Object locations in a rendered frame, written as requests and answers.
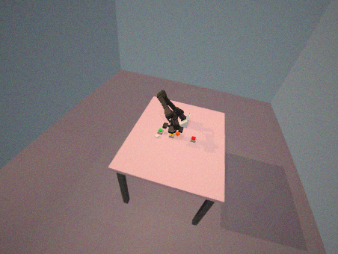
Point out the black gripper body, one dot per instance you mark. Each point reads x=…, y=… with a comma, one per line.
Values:
x=165, y=125

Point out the green button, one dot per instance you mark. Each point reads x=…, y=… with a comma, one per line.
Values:
x=160, y=131

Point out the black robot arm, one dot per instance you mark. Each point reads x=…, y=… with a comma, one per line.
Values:
x=177, y=112

